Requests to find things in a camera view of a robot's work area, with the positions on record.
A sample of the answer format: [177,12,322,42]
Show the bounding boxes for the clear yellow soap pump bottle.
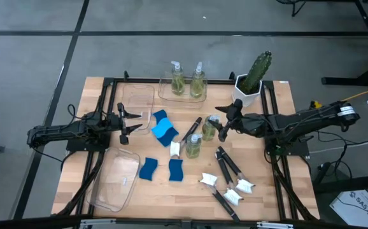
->
[170,60,187,96]
[202,114,220,142]
[185,133,203,159]
[189,61,207,99]

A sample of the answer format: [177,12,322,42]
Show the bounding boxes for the black desk foot bar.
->
[313,173,368,195]

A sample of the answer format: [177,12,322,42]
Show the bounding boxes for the black desk frame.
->
[321,0,368,87]

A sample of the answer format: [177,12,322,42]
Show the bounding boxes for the white plant pot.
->
[231,73,264,108]

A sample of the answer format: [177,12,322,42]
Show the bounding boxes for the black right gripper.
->
[208,98,255,142]

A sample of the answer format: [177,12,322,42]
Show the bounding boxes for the clear plastic bin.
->
[87,146,141,213]
[121,83,156,135]
[157,75,208,111]

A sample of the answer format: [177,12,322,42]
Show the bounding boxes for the black aluminium rig frame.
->
[52,70,320,229]

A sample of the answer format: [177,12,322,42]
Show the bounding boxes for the white cable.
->
[309,136,368,154]

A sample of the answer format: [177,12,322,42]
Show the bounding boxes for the green cactus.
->
[241,50,272,95]

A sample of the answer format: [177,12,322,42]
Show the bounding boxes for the yellow extension cable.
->
[309,81,368,111]

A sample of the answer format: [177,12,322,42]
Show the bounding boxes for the silver aluminium bar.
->
[80,218,117,229]
[256,221,294,229]

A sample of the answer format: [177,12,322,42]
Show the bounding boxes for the black floor stand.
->
[276,0,309,17]

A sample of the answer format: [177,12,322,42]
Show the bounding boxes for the white paper sign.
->
[329,190,368,228]

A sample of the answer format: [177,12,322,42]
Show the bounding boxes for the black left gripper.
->
[109,102,143,146]

